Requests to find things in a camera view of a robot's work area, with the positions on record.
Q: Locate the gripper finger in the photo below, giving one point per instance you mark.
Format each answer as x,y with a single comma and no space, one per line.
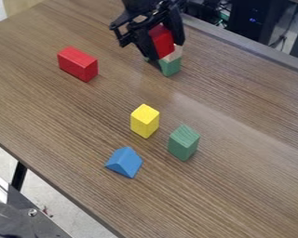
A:
146,43
176,28

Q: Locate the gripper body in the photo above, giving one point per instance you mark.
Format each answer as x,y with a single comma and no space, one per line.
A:
133,23

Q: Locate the red cube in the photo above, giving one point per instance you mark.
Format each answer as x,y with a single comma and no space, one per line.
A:
162,40

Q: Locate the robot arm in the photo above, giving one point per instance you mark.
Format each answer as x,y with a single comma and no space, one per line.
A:
143,3

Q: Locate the white arch block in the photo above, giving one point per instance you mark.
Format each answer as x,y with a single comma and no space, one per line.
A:
174,55

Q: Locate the yellow cube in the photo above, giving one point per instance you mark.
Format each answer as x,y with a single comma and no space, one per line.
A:
144,121

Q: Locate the green cube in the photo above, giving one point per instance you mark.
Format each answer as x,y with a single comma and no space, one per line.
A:
183,143

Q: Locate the green block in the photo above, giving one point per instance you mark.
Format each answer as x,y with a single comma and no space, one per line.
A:
170,66

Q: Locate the red rectangular block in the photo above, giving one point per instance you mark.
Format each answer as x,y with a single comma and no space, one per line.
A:
77,63

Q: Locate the black computer case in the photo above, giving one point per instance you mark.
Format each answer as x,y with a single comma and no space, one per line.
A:
255,17

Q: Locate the blue triangular block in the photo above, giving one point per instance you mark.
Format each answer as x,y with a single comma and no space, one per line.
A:
124,161

